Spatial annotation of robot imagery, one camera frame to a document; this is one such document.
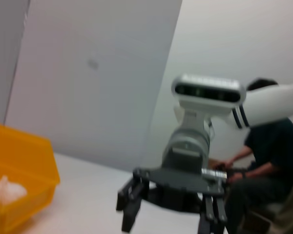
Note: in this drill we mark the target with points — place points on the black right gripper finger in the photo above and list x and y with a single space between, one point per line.
211 214
131 202

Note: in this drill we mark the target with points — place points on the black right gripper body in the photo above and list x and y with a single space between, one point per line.
180 182

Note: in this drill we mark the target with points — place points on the white paper ball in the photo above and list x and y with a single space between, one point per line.
9 191

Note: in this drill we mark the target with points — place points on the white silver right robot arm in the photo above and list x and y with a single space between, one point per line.
271 104

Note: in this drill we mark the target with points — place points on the seated person dark clothes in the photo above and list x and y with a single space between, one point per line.
273 151

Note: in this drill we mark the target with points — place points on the yellow plastic bin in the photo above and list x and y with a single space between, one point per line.
27 151

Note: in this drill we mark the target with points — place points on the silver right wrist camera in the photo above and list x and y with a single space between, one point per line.
207 91

